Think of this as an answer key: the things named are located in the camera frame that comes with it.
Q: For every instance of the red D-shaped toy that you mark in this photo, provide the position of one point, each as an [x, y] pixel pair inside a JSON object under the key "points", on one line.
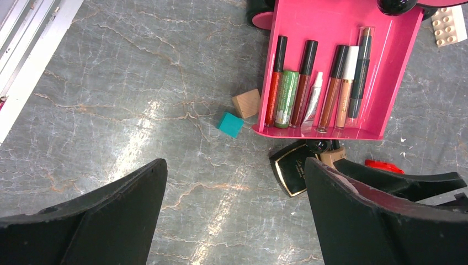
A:
{"points": [[383, 166]]}

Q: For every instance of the small red lipstick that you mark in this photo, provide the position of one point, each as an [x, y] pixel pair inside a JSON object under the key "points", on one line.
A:
{"points": [[304, 79]]}

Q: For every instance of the teal cube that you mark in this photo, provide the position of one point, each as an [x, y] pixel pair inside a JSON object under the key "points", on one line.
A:
{"points": [[230, 124]]}

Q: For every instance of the pink white lip gloss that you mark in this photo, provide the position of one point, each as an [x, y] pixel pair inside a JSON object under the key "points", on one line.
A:
{"points": [[346, 86]]}

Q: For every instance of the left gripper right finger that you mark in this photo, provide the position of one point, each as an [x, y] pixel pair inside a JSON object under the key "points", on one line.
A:
{"points": [[359, 224]]}

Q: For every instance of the black pink drawer organizer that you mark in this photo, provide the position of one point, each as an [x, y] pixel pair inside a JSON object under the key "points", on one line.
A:
{"points": [[416, 93]]}

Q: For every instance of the foundation bottle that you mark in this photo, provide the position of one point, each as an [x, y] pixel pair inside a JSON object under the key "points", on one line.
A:
{"points": [[331, 156]]}

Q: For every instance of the dark eyeliner pencil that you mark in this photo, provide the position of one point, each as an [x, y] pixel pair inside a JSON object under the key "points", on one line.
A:
{"points": [[361, 72]]}

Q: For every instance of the silver tweezers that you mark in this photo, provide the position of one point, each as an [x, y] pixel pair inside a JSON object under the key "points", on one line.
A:
{"points": [[311, 109]]}

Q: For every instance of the wooden cube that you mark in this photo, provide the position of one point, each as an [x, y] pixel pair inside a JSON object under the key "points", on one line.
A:
{"points": [[247, 104]]}

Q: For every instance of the green lip balm tube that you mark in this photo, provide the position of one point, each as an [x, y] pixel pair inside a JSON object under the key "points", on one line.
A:
{"points": [[288, 87]]}

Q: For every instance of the black compact case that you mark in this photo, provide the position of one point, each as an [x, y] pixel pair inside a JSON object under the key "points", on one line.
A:
{"points": [[288, 166]]}

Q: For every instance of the white lego brick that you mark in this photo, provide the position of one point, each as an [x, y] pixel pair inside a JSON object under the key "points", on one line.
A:
{"points": [[449, 26]]}

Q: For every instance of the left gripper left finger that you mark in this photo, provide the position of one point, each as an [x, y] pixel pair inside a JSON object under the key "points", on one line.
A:
{"points": [[113, 224]]}

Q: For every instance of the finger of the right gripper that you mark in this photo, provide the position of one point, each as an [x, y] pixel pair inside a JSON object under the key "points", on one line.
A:
{"points": [[410, 187]]}

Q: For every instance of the red lipstick tube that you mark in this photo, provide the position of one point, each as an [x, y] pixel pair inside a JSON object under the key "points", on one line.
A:
{"points": [[276, 77]]}

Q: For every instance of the brown lip gloss tube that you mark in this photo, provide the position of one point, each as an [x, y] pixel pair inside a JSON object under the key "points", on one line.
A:
{"points": [[333, 87]]}

